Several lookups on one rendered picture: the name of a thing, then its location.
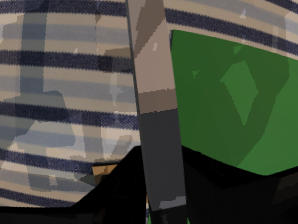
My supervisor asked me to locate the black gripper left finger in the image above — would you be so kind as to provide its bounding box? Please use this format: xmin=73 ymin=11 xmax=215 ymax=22
xmin=0 ymin=145 xmax=146 ymax=224

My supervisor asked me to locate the green putting mat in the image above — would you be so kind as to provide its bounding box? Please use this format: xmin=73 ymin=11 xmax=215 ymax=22
xmin=170 ymin=30 xmax=298 ymax=176

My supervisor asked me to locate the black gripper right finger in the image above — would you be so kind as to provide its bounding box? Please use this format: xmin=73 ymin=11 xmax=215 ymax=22
xmin=181 ymin=145 xmax=298 ymax=224

